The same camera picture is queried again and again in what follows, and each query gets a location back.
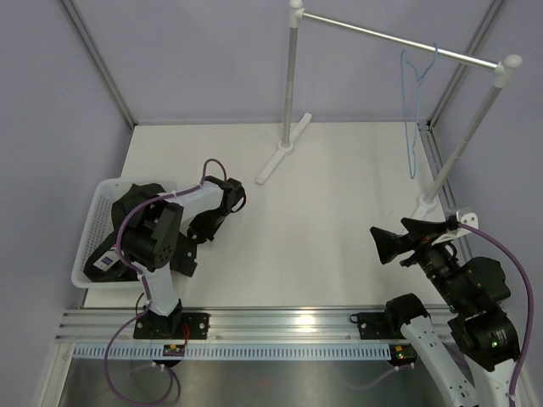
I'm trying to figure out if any white slotted cable duct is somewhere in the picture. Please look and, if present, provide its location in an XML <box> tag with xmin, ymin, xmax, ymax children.
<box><xmin>73</xmin><ymin>343</ymin><xmax>392</xmax><ymax>361</ymax></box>

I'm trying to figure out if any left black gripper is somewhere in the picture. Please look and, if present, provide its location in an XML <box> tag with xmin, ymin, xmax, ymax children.
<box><xmin>187</xmin><ymin>209</ymin><xmax>230</xmax><ymax>245</ymax></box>

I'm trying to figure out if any aluminium rail base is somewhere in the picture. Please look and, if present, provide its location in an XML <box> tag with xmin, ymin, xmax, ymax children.
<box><xmin>54</xmin><ymin>307</ymin><xmax>383</xmax><ymax>344</ymax></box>

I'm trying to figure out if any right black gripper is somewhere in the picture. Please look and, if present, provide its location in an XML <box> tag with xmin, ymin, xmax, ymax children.
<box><xmin>370</xmin><ymin>216</ymin><xmax>467</xmax><ymax>310</ymax></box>

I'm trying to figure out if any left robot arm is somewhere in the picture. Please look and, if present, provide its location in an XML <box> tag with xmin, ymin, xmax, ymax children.
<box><xmin>116</xmin><ymin>176</ymin><xmax>247</xmax><ymax>339</ymax></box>

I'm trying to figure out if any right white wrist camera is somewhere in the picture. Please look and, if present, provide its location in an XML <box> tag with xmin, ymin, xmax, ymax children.
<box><xmin>432</xmin><ymin>208</ymin><xmax>479</xmax><ymax>245</ymax></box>

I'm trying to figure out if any black mount plate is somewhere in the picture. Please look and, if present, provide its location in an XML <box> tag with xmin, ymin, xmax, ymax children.
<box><xmin>133</xmin><ymin>311</ymin><xmax>210</xmax><ymax>340</ymax></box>
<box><xmin>349</xmin><ymin>311</ymin><xmax>405</xmax><ymax>340</ymax></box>

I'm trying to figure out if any right black mount plate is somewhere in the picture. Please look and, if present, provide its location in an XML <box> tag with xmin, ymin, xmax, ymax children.
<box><xmin>349</xmin><ymin>311</ymin><xmax>405</xmax><ymax>340</ymax></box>

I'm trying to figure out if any blue wire hanger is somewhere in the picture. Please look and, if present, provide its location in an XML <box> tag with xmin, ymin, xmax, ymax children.
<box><xmin>400</xmin><ymin>43</ymin><xmax>439</xmax><ymax>180</ymax></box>

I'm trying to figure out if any metal clothes rack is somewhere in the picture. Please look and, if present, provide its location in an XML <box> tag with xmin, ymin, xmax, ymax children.
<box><xmin>255</xmin><ymin>1</ymin><xmax>523</xmax><ymax>220</ymax></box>

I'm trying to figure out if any white plastic basket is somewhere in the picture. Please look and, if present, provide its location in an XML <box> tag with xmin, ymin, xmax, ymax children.
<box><xmin>71</xmin><ymin>177</ymin><xmax>177</xmax><ymax>289</ymax></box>

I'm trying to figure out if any left black mount plate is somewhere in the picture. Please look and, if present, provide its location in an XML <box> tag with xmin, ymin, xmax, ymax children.
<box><xmin>133</xmin><ymin>311</ymin><xmax>210</xmax><ymax>340</ymax></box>

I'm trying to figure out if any black pinstripe shirt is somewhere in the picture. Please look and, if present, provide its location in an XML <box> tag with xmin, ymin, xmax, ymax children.
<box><xmin>83</xmin><ymin>181</ymin><xmax>200</xmax><ymax>283</ymax></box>

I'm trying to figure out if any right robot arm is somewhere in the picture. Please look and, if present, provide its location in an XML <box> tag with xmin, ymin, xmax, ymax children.
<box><xmin>370</xmin><ymin>212</ymin><xmax>521</xmax><ymax>406</ymax></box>

